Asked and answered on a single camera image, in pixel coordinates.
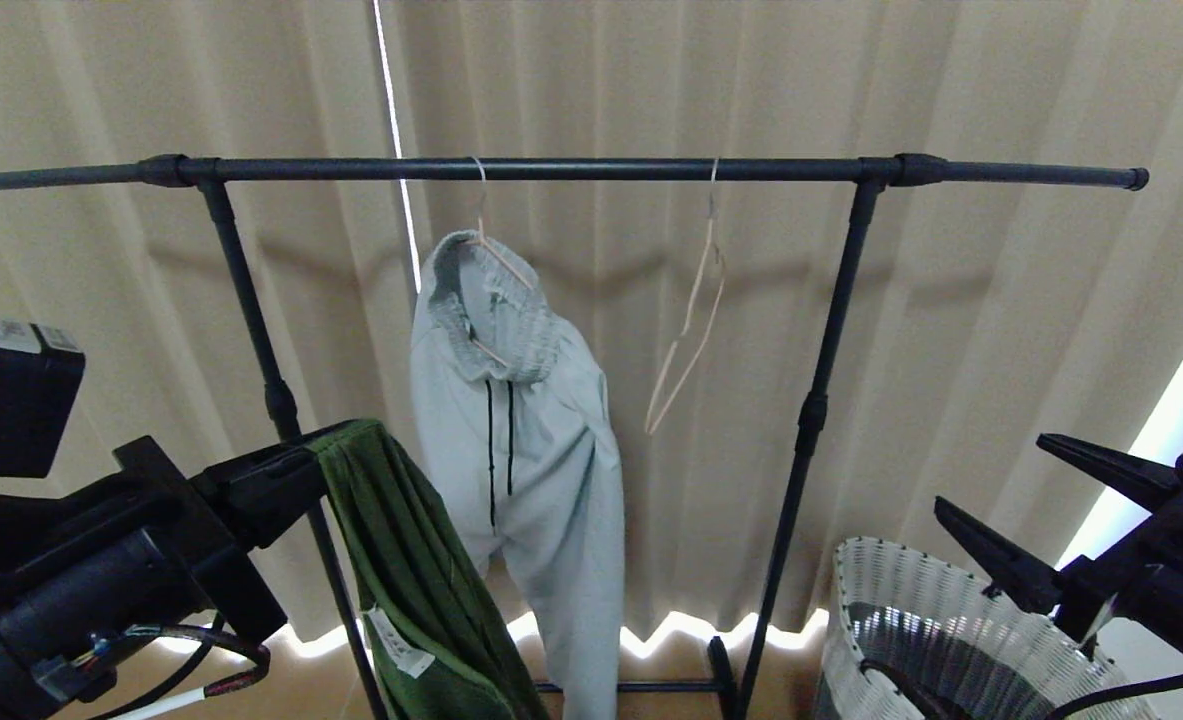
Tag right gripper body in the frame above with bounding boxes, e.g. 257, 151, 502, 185
1051, 498, 1183, 691

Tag white laundry basket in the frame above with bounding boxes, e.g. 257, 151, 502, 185
816, 537, 1132, 720

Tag green garment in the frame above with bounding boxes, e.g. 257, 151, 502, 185
306, 418, 552, 720

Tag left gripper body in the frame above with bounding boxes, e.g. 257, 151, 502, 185
0, 435, 289, 720

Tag pale grey shorts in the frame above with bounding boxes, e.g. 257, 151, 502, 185
409, 230, 627, 720

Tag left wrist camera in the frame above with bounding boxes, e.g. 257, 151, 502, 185
0, 315, 87, 479

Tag pink clothes hanger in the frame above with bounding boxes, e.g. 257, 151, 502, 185
643, 158, 727, 437
466, 158, 537, 371

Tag black clothes rack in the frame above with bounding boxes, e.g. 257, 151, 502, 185
0, 152, 1150, 720

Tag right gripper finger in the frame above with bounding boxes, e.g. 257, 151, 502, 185
934, 495, 1064, 614
1036, 432, 1182, 511

